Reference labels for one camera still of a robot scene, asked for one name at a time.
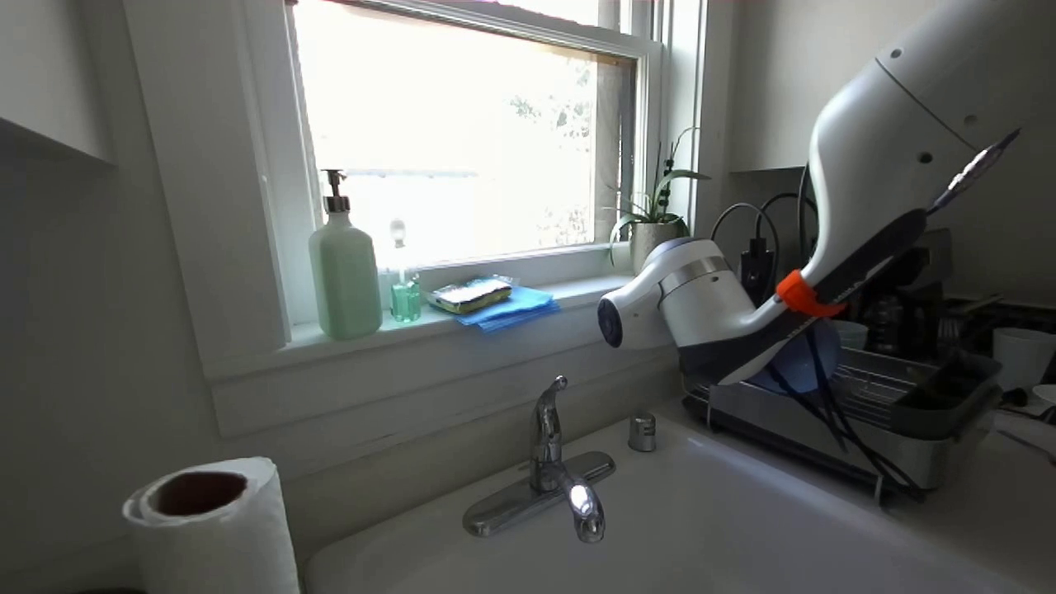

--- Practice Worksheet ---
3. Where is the white window frame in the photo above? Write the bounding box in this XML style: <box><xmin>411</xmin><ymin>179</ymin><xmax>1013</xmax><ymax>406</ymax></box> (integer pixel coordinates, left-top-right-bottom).
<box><xmin>242</xmin><ymin>0</ymin><xmax>675</xmax><ymax>343</ymax></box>

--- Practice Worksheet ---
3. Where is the chrome sink faucet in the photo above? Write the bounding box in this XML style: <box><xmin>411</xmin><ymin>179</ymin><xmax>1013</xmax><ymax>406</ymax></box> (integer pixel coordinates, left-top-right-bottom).
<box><xmin>461</xmin><ymin>377</ymin><xmax>617</xmax><ymax>543</ymax></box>

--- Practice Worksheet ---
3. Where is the chrome sink sprayer cap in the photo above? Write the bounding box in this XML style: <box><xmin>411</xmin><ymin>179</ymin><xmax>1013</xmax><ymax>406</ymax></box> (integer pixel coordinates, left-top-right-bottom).
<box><xmin>627</xmin><ymin>413</ymin><xmax>656</xmax><ymax>453</ymax></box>

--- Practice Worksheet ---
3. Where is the dish sponge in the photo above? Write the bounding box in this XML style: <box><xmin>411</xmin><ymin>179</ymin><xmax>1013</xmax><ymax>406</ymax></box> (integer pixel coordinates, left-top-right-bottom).
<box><xmin>429</xmin><ymin>276</ymin><xmax>511</xmax><ymax>316</ymax></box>

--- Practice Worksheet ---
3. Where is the paper towel roll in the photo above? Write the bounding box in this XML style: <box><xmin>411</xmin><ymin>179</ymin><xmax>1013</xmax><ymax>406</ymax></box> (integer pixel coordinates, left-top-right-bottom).
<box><xmin>122</xmin><ymin>457</ymin><xmax>301</xmax><ymax>594</ymax></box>

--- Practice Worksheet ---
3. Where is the grey utensil caddy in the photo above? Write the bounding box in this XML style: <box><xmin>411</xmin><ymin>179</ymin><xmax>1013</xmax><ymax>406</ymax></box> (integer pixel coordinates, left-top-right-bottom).
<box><xmin>890</xmin><ymin>350</ymin><xmax>1000</xmax><ymax>438</ymax></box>

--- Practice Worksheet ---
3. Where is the black coffee maker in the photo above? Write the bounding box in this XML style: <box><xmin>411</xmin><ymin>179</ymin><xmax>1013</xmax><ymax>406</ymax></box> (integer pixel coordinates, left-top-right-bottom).
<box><xmin>852</xmin><ymin>228</ymin><xmax>954</xmax><ymax>359</ymax></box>

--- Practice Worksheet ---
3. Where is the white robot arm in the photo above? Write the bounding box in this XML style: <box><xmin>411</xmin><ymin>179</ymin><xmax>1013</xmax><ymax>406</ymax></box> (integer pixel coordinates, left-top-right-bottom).
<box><xmin>599</xmin><ymin>0</ymin><xmax>1056</xmax><ymax>387</ymax></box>

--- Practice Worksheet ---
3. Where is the white potted plant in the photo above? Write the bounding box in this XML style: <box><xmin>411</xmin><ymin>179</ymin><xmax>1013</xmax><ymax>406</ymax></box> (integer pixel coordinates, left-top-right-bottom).
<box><xmin>612</xmin><ymin>133</ymin><xmax>701</xmax><ymax>271</ymax></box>

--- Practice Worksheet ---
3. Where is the blue bowl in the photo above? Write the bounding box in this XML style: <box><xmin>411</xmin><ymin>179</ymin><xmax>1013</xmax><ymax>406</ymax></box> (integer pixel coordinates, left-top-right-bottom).
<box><xmin>767</xmin><ymin>325</ymin><xmax>842</xmax><ymax>394</ymax></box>

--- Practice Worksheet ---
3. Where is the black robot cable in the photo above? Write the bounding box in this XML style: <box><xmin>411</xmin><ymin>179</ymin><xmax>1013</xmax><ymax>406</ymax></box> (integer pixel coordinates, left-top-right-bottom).
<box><xmin>709</xmin><ymin>190</ymin><xmax>926</xmax><ymax>497</ymax></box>

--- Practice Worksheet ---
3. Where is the white sink basin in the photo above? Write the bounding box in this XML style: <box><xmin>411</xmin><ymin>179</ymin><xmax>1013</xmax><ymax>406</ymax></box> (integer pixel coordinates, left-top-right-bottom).
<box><xmin>312</xmin><ymin>424</ymin><xmax>1028</xmax><ymax>594</ymax></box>

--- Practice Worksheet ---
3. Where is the steel dish rack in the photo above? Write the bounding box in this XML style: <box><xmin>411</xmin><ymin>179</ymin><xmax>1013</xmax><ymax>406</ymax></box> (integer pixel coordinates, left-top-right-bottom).
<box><xmin>692</xmin><ymin>348</ymin><xmax>1000</xmax><ymax>496</ymax></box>

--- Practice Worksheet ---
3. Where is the small teal sanitizer bottle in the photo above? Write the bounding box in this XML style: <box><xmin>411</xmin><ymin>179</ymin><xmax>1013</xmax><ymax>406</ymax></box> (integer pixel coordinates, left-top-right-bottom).
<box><xmin>390</xmin><ymin>217</ymin><xmax>423</xmax><ymax>325</ymax></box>

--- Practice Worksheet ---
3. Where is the green soap pump bottle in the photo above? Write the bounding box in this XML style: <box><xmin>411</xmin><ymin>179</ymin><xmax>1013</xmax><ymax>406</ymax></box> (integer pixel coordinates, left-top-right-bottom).
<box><xmin>312</xmin><ymin>168</ymin><xmax>379</xmax><ymax>339</ymax></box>

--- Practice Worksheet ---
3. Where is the white mug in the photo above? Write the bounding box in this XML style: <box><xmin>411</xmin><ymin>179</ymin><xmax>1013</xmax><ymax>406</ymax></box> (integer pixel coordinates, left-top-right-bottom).
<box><xmin>995</xmin><ymin>326</ymin><xmax>1056</xmax><ymax>388</ymax></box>

